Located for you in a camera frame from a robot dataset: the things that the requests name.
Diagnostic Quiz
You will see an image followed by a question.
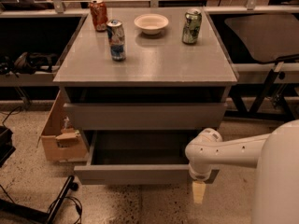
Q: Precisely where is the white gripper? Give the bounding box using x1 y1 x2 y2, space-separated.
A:
189 165 211 204

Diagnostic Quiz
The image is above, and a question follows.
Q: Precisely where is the grey drawer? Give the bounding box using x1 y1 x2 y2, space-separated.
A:
64 103 227 130
73 130 221 186

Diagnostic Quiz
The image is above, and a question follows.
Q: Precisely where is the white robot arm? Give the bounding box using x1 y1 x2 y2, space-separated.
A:
185 120 299 224

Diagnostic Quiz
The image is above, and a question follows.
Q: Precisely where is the grey drawer cabinet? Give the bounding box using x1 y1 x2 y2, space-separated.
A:
52 6 240 183

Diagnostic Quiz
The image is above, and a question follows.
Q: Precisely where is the grey top drawer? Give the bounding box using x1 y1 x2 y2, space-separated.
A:
64 103 227 130

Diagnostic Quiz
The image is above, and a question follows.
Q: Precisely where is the cardboard box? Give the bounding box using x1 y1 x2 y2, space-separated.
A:
40 92 88 161

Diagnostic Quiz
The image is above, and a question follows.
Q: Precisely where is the black floor stand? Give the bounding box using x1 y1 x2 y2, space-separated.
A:
0 175 82 224

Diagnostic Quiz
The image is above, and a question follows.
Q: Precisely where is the dark office chair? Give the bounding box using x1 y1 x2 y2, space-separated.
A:
225 13 299 120

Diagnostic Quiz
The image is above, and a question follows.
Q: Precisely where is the green soda can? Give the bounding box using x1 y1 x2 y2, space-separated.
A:
182 8 202 44

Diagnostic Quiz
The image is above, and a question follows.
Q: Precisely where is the white paper bowl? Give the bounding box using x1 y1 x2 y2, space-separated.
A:
135 14 169 35

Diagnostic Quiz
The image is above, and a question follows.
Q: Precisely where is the blue pepsi can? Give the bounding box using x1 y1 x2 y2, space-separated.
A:
107 20 126 61

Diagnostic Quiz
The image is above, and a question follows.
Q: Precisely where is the black case at left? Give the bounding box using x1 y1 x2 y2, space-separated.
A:
0 126 16 167

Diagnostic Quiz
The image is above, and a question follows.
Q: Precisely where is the orange soda can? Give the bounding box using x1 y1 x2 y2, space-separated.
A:
89 0 107 32

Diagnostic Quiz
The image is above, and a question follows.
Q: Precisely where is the black cable on floor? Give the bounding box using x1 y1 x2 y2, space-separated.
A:
46 196 84 224

